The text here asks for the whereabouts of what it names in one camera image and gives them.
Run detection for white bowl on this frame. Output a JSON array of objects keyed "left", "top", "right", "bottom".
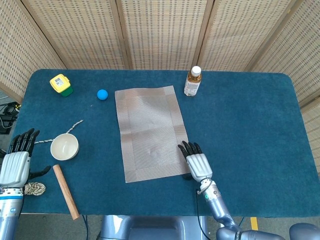
[{"left": 50, "top": 133, "right": 80, "bottom": 161}]

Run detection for blue ball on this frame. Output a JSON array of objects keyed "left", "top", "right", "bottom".
[{"left": 96, "top": 89, "right": 109, "bottom": 101}]

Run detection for blue carpet table cover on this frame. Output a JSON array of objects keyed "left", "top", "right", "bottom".
[{"left": 0, "top": 69, "right": 320, "bottom": 218}]

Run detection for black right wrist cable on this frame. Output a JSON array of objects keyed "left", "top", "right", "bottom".
[{"left": 195, "top": 191, "right": 209, "bottom": 240}]

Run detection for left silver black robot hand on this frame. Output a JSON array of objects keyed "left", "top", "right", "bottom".
[{"left": 0, "top": 128, "right": 52, "bottom": 189}]

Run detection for brown woven placemat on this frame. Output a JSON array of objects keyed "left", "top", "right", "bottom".
[{"left": 114, "top": 85, "right": 192, "bottom": 184}]

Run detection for black floor cables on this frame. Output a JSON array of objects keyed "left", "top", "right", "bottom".
[{"left": 0, "top": 101, "right": 21, "bottom": 135}]

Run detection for woven bamboo folding screen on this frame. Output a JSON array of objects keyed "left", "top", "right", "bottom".
[{"left": 0, "top": 0, "right": 320, "bottom": 173}]

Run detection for white braided rope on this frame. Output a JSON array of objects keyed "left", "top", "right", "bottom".
[{"left": 23, "top": 119, "right": 84, "bottom": 197}]

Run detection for grey-blue robot torso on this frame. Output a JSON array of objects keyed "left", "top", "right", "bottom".
[{"left": 96, "top": 214, "right": 208, "bottom": 240}]

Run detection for wooden rolling stick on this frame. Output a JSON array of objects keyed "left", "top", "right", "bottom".
[{"left": 52, "top": 164, "right": 81, "bottom": 221}]

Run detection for green container with yellow lid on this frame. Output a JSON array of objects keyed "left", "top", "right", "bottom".
[{"left": 49, "top": 73, "right": 74, "bottom": 98}]

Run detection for tea bottle with white cap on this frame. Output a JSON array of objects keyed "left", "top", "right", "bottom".
[{"left": 183, "top": 65, "right": 203, "bottom": 98}]

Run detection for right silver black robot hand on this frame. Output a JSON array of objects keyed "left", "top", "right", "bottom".
[{"left": 177, "top": 140, "right": 214, "bottom": 183}]

